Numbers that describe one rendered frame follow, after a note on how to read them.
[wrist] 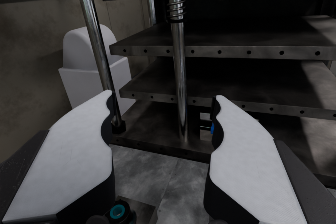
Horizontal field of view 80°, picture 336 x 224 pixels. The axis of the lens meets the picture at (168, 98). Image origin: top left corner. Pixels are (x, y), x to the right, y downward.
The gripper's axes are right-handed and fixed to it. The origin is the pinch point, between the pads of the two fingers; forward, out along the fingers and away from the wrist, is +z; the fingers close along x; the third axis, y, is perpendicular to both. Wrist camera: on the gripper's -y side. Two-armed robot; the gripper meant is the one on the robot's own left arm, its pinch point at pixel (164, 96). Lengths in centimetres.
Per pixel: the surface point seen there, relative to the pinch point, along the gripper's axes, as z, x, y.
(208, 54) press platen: 74, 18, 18
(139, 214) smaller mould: 29, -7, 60
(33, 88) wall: 195, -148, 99
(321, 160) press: 56, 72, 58
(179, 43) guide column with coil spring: 74, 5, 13
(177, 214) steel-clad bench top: 33, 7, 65
